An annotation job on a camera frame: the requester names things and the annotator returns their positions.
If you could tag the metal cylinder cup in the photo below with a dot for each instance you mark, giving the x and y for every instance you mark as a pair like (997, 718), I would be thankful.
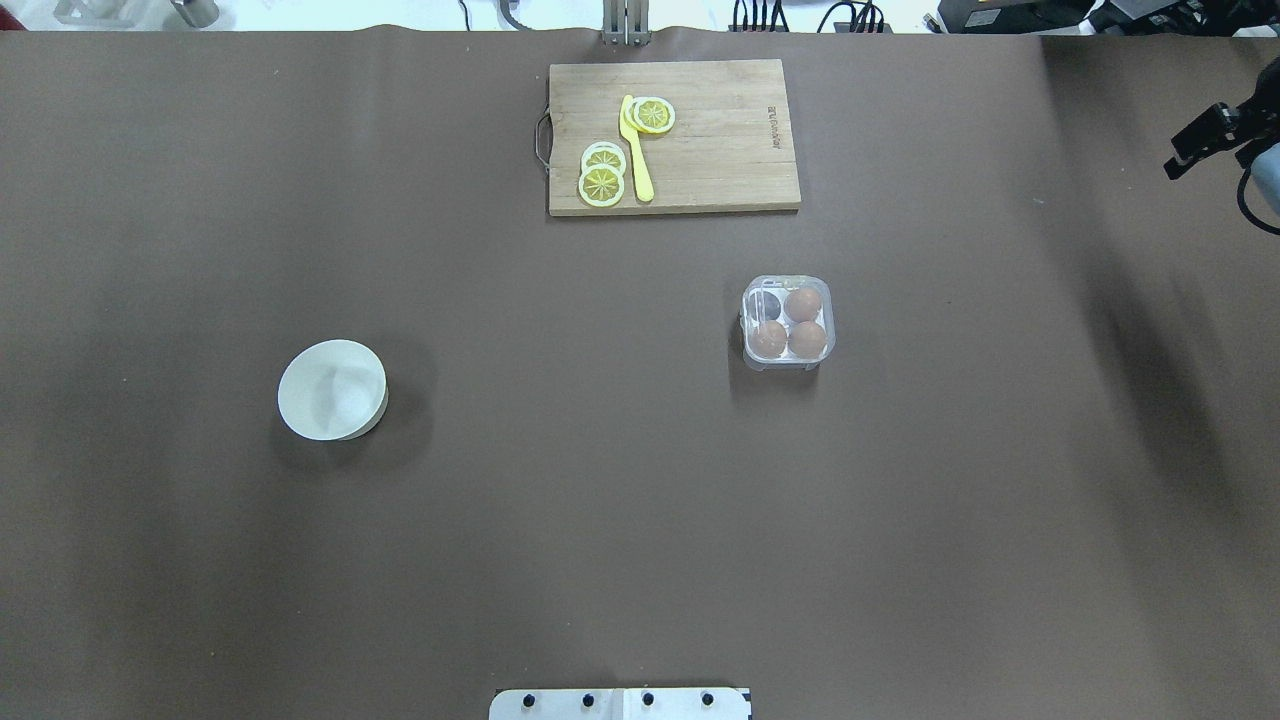
(198, 14)

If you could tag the white bowl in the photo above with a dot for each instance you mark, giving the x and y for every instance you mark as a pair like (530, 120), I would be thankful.
(333, 391)

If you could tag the brown egg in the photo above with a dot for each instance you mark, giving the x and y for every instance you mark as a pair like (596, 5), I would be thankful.
(768, 340)
(807, 341)
(803, 304)

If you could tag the yellow plastic knife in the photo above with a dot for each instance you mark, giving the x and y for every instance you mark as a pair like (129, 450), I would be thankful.
(643, 185)

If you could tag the clear plastic egg box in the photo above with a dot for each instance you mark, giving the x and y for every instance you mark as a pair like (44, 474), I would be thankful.
(763, 300)

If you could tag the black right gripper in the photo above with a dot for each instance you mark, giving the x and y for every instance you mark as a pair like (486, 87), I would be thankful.
(1203, 134)

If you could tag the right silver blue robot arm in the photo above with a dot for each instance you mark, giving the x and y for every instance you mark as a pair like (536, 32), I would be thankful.
(1265, 174)

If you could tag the aluminium frame post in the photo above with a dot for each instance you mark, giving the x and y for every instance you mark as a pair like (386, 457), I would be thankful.
(626, 23)

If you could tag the wooden cutting board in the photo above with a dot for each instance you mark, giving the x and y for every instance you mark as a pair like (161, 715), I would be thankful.
(730, 148)

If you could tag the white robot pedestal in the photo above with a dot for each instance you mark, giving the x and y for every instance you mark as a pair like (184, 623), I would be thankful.
(693, 702)

